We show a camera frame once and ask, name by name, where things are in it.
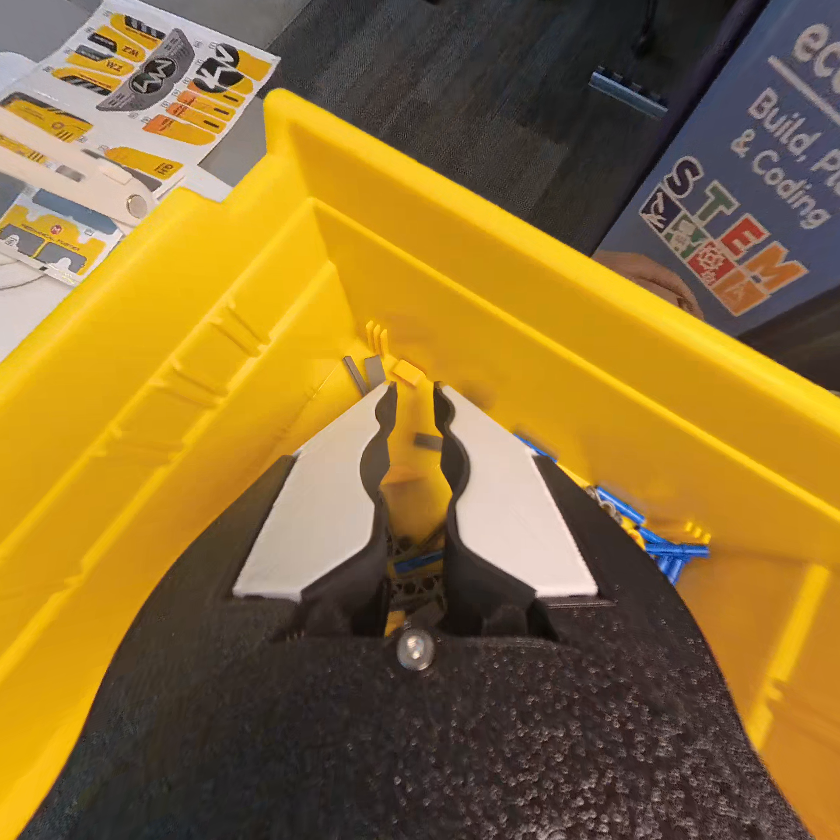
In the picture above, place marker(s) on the yellow plastic storage bin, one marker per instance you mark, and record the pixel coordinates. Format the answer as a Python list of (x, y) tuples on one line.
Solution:
[(525, 328)]

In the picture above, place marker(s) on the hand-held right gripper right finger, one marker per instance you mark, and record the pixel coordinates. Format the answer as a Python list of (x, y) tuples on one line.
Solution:
[(512, 525)]

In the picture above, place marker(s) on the white monitor stand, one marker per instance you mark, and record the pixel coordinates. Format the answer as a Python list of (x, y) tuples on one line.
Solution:
[(98, 174)]

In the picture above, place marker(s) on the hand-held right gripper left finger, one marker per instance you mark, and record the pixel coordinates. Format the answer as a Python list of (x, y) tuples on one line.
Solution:
[(315, 525)]

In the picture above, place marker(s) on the grey desk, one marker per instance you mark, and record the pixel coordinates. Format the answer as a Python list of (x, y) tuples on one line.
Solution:
[(33, 26)]

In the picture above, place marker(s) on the heap of grey blue pieces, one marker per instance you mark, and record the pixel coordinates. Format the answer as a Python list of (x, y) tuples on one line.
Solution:
[(669, 554)]

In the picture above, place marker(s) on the blue toy kit box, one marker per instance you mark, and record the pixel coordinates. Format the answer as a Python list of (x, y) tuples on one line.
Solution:
[(754, 164)]

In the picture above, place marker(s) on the yellow blue sticker sheet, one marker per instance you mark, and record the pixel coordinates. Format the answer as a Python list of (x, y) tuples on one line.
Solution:
[(52, 243)]

